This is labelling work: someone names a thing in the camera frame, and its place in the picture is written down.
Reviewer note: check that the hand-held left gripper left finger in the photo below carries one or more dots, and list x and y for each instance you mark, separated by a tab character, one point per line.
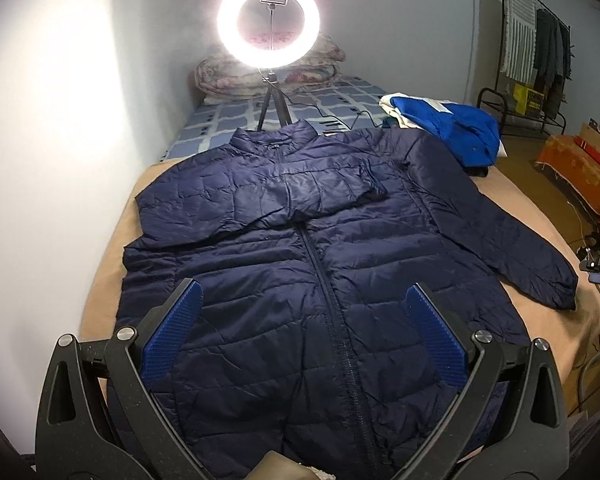
177	327

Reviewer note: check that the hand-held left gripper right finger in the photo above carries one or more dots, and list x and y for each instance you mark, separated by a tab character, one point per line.
432	332

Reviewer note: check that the navy puffer jacket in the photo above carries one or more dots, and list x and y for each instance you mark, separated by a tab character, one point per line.
300	270

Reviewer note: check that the dark hanging clothes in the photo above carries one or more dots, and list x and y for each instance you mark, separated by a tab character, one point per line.
551	50

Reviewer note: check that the orange covered bench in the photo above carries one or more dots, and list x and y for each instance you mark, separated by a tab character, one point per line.
580	170

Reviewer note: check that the blue white clothing pile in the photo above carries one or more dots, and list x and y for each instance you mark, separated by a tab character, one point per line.
478	172

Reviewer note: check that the yellow box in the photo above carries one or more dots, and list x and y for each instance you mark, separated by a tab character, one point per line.
527	97

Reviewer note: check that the black metal shelf rack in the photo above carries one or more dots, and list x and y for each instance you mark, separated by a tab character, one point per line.
495	110

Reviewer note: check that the blue and white jacket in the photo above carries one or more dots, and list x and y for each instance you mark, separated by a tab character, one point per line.
460	122

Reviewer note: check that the blue checked bedsheet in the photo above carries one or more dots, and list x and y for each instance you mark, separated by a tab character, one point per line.
220	120

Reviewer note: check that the black tripod stand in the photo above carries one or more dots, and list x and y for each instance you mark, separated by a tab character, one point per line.
267	97

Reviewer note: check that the striped hanging towel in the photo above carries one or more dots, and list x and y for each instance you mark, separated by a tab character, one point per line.
519	30

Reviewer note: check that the floral folded quilt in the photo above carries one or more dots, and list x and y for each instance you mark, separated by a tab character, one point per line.
220	77

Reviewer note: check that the phone holder clamp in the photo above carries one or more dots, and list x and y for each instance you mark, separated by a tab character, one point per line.
272	1

